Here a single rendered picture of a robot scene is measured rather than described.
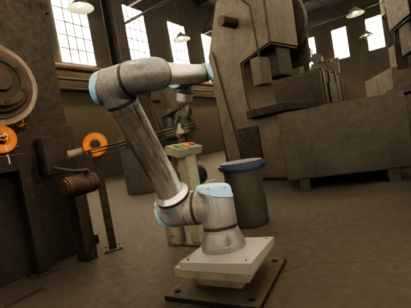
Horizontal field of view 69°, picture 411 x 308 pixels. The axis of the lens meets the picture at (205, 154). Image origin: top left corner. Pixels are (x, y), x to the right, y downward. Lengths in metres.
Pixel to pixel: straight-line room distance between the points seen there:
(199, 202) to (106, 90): 0.57
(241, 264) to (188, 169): 0.82
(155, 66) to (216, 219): 0.63
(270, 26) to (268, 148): 1.38
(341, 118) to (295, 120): 0.38
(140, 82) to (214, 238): 0.67
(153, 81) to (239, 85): 2.90
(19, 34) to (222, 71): 2.47
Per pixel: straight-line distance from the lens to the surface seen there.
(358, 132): 2.87
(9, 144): 2.02
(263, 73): 3.44
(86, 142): 2.08
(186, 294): 1.30
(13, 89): 1.99
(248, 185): 1.93
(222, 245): 1.24
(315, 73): 7.61
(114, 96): 1.05
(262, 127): 3.66
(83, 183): 1.98
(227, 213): 1.23
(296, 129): 2.84
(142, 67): 1.01
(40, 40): 2.46
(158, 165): 1.17
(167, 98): 9.67
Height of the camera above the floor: 0.60
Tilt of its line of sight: 2 degrees down
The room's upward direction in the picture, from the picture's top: 10 degrees counter-clockwise
